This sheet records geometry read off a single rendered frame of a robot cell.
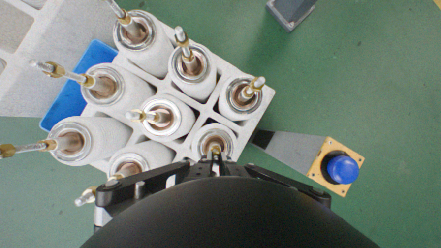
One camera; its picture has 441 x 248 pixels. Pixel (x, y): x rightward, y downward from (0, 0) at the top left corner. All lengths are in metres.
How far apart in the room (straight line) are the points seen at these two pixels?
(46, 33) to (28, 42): 0.04
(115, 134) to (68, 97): 0.27
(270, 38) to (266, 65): 0.11
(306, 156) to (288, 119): 0.34
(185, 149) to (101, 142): 0.16
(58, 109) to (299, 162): 0.64
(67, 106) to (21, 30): 0.21
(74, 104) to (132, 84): 0.33
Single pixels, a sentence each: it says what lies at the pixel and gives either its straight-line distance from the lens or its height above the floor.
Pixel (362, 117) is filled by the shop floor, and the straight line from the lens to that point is 0.81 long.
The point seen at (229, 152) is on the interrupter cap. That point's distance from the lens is 0.25.
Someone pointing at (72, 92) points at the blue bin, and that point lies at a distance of 0.59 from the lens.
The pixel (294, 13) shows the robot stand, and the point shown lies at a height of 0.06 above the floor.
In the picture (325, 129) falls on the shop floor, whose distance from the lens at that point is 0.68.
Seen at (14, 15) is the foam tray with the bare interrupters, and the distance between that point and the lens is 0.67.
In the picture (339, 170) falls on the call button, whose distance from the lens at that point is 0.25.
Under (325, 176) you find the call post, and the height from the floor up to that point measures 0.31.
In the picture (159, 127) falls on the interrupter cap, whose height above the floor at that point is 0.25.
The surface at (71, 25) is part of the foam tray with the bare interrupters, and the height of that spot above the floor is 0.15.
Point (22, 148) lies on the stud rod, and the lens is 0.32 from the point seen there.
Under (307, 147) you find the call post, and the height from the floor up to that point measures 0.29.
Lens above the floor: 0.49
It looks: 87 degrees down
